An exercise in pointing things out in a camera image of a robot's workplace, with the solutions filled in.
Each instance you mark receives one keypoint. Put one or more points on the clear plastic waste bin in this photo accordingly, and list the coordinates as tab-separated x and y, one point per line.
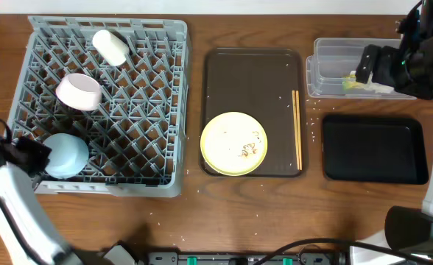
335	58

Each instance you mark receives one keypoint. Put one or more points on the yellow plate with leftovers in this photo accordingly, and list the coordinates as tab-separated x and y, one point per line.
233	144

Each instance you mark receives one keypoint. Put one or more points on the light blue saucer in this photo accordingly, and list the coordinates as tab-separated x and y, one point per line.
69	155

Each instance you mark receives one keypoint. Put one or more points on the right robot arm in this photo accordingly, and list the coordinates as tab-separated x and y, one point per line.
408	233

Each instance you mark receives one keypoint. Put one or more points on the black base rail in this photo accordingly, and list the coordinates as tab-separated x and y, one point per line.
307	258

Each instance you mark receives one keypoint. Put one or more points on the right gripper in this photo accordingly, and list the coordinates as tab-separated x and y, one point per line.
366	65

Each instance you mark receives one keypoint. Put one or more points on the white cup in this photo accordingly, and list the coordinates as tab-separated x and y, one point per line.
110	47

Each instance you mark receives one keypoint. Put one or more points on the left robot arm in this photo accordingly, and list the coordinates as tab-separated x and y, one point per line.
26	230

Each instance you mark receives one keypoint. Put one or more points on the pink bowl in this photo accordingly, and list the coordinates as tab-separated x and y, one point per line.
79	91

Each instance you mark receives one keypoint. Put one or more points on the dark brown serving tray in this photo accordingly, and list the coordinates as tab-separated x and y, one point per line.
258	82

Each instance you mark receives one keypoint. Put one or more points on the green yellow snack wrapper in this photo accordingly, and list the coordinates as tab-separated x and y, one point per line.
349	82

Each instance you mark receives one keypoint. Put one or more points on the black plastic tray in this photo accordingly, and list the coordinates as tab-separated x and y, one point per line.
374	149

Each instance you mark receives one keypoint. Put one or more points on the white paper napkin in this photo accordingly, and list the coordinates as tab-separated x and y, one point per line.
374	87

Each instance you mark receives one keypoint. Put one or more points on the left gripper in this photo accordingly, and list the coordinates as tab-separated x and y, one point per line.
32	154

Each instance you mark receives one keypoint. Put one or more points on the wooden chopstick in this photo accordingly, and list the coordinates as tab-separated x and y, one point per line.
294	110
297	102

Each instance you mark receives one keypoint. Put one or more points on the grey plastic dishwasher rack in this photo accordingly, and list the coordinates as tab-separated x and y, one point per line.
137	135

